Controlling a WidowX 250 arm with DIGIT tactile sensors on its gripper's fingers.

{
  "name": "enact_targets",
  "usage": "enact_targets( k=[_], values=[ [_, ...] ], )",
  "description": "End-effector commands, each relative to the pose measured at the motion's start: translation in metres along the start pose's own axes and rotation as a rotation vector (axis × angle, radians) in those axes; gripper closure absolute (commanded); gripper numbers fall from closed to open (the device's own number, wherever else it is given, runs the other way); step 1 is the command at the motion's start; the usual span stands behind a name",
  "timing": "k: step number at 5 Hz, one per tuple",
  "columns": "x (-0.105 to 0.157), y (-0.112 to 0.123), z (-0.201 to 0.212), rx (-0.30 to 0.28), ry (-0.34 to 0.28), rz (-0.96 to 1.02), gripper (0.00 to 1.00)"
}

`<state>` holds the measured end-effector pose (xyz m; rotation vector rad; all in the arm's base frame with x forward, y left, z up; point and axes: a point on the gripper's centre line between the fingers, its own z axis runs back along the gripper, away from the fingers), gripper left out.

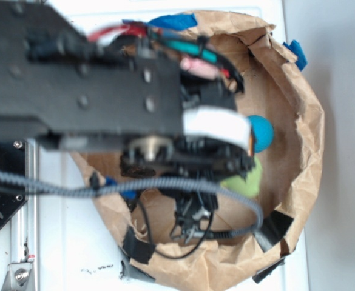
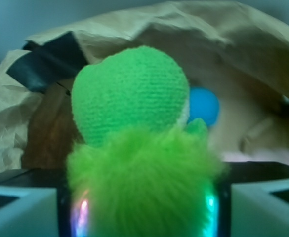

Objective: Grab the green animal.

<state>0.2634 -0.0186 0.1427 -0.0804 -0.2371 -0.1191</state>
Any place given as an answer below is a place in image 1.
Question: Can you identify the brown paper bag container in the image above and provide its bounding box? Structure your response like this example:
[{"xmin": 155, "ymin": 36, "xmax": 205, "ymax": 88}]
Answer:
[{"xmin": 72, "ymin": 10, "xmax": 324, "ymax": 290}]

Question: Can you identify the blue painter tape top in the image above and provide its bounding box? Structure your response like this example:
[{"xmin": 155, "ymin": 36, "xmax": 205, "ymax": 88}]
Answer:
[{"xmin": 121, "ymin": 13, "xmax": 200, "ymax": 31}]

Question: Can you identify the green plush animal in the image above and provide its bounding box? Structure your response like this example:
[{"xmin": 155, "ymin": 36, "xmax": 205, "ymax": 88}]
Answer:
[{"xmin": 220, "ymin": 157, "xmax": 263, "ymax": 199}]

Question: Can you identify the blue textured ball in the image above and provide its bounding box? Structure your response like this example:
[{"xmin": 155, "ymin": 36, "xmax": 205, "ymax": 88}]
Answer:
[{"xmin": 248, "ymin": 115, "xmax": 274, "ymax": 153}]

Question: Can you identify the blue painter tape right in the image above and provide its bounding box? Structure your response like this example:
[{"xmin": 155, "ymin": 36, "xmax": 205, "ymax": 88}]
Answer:
[{"xmin": 283, "ymin": 39, "xmax": 308, "ymax": 72}]

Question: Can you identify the blue painter tape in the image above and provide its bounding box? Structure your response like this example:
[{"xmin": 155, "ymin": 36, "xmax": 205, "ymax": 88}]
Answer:
[
  {"xmin": 283, "ymin": 39, "xmax": 308, "ymax": 72},
  {"xmin": 121, "ymin": 13, "xmax": 200, "ymax": 31}
]

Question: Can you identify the grey braided cable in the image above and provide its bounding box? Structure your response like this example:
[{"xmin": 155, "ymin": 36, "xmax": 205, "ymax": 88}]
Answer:
[{"xmin": 0, "ymin": 169, "xmax": 265, "ymax": 240}]

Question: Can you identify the thin black cable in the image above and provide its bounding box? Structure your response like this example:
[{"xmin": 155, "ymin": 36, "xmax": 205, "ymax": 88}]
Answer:
[{"xmin": 136, "ymin": 193, "xmax": 214, "ymax": 260}]

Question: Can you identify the aluminium rail frame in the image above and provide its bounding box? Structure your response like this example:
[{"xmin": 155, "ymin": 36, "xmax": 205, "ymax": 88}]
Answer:
[{"xmin": 9, "ymin": 139, "xmax": 41, "ymax": 291}]

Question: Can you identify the brown rock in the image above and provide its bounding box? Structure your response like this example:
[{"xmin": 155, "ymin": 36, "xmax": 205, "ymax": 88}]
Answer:
[{"xmin": 120, "ymin": 156, "xmax": 156, "ymax": 179}]

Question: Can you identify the metal corner bracket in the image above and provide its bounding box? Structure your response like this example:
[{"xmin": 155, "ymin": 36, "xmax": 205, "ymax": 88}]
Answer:
[{"xmin": 1, "ymin": 262, "xmax": 35, "ymax": 291}]

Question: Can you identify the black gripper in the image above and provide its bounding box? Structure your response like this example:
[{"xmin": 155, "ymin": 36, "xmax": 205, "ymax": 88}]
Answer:
[{"xmin": 119, "ymin": 82, "xmax": 255, "ymax": 243}]

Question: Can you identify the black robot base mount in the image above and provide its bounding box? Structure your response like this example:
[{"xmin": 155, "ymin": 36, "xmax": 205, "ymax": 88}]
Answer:
[{"xmin": 0, "ymin": 140, "xmax": 27, "ymax": 230}]

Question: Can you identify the pink plush bunny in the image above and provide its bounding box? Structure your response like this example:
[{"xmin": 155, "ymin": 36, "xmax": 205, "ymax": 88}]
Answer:
[{"xmin": 180, "ymin": 56, "xmax": 219, "ymax": 80}]

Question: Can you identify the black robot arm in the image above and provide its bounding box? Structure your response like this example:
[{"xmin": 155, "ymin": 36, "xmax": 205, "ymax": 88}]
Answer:
[{"xmin": 0, "ymin": 1, "xmax": 263, "ymax": 239}]

